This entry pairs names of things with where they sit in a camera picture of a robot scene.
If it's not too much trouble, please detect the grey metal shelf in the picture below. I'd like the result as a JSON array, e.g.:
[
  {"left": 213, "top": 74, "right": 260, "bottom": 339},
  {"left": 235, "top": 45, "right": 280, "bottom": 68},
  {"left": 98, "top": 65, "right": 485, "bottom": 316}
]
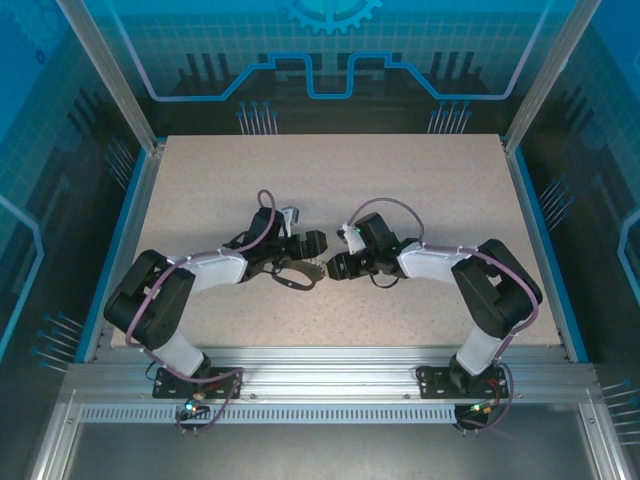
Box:
[{"left": 62, "top": 422, "right": 594, "bottom": 480}]

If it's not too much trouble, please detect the small connector with LED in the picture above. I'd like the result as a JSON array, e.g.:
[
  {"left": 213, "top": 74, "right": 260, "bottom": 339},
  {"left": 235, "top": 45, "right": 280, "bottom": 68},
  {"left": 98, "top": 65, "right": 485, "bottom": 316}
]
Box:
[
  {"left": 467, "top": 397, "right": 504, "bottom": 419},
  {"left": 174, "top": 392, "right": 211, "bottom": 421}
]

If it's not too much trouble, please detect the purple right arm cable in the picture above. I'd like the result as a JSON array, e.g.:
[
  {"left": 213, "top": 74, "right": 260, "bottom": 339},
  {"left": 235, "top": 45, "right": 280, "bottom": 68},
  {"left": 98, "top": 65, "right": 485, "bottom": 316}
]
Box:
[{"left": 347, "top": 197, "right": 545, "bottom": 434}]

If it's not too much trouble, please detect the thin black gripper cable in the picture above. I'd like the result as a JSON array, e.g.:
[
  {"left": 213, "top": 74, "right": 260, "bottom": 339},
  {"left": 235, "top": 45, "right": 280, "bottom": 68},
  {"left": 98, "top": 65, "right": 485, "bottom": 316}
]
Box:
[{"left": 368, "top": 271, "right": 402, "bottom": 291}]

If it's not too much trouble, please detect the long aluminium frame rail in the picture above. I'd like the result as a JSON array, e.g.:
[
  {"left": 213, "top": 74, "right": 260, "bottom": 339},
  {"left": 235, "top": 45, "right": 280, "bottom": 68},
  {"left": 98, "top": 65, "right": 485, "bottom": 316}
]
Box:
[{"left": 64, "top": 344, "right": 599, "bottom": 407}]

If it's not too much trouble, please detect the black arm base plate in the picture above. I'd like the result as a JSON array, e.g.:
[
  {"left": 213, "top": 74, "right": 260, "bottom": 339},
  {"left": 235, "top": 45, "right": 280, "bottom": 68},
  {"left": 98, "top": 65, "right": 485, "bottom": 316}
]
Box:
[
  {"left": 416, "top": 364, "right": 516, "bottom": 401},
  {"left": 151, "top": 365, "right": 247, "bottom": 401}
]

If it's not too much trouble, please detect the slotted grey cable duct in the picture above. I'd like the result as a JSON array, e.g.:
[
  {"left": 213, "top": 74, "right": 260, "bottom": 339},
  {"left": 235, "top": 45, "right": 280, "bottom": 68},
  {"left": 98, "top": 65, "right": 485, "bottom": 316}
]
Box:
[{"left": 78, "top": 403, "right": 459, "bottom": 426}]

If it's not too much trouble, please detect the blue aluminium table side rail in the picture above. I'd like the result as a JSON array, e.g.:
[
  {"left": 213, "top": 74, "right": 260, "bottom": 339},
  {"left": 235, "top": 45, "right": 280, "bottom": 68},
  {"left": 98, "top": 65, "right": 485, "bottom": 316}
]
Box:
[
  {"left": 82, "top": 142, "right": 166, "bottom": 364},
  {"left": 502, "top": 142, "right": 590, "bottom": 365}
]

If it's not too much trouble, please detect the aluminium frame post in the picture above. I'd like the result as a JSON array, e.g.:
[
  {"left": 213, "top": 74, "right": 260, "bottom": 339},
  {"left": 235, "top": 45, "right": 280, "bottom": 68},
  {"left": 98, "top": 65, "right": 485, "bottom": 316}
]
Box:
[
  {"left": 501, "top": 0, "right": 604, "bottom": 156},
  {"left": 54, "top": 0, "right": 167, "bottom": 156}
]

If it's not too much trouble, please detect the aluminium lower frame bar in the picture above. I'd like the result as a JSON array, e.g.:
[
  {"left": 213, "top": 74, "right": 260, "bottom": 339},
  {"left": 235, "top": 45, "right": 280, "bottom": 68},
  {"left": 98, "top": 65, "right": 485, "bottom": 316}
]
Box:
[
  {"left": 27, "top": 389, "right": 84, "bottom": 480},
  {"left": 577, "top": 402, "right": 634, "bottom": 480}
]

